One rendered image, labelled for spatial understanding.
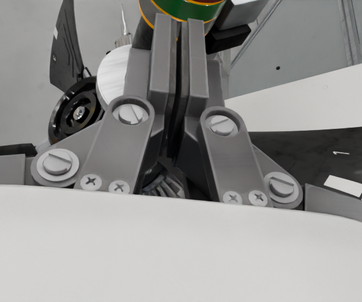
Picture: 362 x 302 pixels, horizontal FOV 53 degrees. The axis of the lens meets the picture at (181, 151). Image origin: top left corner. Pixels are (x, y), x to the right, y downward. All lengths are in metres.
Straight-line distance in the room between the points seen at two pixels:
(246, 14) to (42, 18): 2.05
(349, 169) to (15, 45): 1.92
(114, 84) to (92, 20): 2.03
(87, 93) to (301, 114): 0.36
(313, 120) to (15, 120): 1.50
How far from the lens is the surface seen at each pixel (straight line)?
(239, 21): 0.24
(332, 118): 0.65
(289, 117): 0.67
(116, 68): 0.27
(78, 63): 0.65
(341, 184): 0.37
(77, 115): 0.51
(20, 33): 2.18
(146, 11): 0.20
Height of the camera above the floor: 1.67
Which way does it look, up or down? 60 degrees down
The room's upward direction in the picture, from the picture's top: 39 degrees clockwise
